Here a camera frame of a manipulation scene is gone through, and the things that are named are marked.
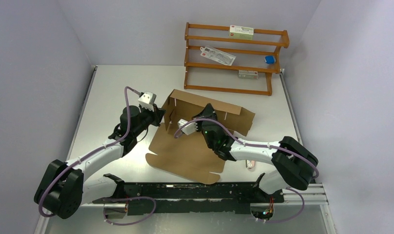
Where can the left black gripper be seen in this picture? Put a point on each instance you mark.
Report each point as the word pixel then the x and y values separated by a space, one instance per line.
pixel 157 115

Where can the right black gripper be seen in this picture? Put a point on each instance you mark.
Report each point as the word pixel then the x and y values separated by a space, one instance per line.
pixel 208 112

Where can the brown cardboard box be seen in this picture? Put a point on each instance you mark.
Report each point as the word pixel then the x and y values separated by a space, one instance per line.
pixel 189 156

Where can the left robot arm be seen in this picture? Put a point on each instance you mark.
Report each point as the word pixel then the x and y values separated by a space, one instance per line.
pixel 64 186

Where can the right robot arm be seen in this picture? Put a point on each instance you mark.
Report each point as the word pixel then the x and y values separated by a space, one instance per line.
pixel 294 165

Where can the grey white box lower shelf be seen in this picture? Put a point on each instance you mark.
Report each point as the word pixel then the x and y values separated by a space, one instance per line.
pixel 246 74

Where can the green white box top shelf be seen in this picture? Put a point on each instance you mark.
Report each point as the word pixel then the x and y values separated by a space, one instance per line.
pixel 241 32

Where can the orange wooden shelf rack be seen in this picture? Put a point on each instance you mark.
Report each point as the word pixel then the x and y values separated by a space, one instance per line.
pixel 250 54

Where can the white plastic packet on shelf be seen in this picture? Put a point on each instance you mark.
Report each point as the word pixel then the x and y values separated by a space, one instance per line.
pixel 217 55

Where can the pink white small device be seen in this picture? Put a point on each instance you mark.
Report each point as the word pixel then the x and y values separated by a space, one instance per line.
pixel 250 164

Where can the blue small object on shelf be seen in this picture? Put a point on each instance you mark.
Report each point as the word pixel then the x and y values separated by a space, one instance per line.
pixel 270 59

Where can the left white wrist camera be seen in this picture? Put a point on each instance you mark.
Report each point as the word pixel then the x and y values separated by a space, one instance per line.
pixel 146 100

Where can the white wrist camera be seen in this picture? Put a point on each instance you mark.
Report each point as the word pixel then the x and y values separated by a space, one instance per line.
pixel 146 100
pixel 187 127

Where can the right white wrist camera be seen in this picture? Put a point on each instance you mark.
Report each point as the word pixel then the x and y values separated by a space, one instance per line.
pixel 187 127

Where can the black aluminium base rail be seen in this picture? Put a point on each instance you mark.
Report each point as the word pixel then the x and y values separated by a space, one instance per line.
pixel 237 197

